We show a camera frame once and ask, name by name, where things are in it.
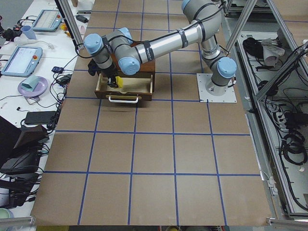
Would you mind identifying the wooden drawer with handle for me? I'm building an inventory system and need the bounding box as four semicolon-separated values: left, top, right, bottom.
94;72;155;103

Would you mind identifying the black power brick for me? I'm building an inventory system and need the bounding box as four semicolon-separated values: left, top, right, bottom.
24;111;56;125

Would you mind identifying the lower teach pendant tablet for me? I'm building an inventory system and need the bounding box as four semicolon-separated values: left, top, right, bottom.
1;46;43;77

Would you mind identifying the teal box on plate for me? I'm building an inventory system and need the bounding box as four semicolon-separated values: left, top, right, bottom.
21;75;39;91

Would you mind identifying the teach pendant tablet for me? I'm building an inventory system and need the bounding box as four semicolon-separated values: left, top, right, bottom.
32;10;62;32
1;46;43;77

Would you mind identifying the purple plate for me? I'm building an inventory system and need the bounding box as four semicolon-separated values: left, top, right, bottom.
17;75;48;97

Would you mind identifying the dark wooden drawer cabinet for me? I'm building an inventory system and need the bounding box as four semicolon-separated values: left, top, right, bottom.
111;39;155;76

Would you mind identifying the upper teach pendant tablet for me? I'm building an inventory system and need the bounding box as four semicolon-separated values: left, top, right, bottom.
32;10;62;32

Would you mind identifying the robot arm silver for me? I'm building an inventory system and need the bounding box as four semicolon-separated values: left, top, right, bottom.
84;0;237;96

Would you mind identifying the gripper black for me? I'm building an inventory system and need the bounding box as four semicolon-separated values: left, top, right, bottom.
102;64;118;88

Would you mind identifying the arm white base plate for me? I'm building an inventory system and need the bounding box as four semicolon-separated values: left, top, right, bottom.
196;73;237;103

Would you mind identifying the yellow wooden block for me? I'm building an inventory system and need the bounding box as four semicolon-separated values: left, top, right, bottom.
115;76;123;88

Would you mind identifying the lavender cup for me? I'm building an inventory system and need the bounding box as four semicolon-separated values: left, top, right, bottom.
21;25;37;40

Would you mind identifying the brown pyramid box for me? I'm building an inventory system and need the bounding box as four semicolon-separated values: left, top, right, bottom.
13;125;49;150

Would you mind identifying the aluminium frame post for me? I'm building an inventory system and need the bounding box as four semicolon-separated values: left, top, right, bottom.
55;0;84;51

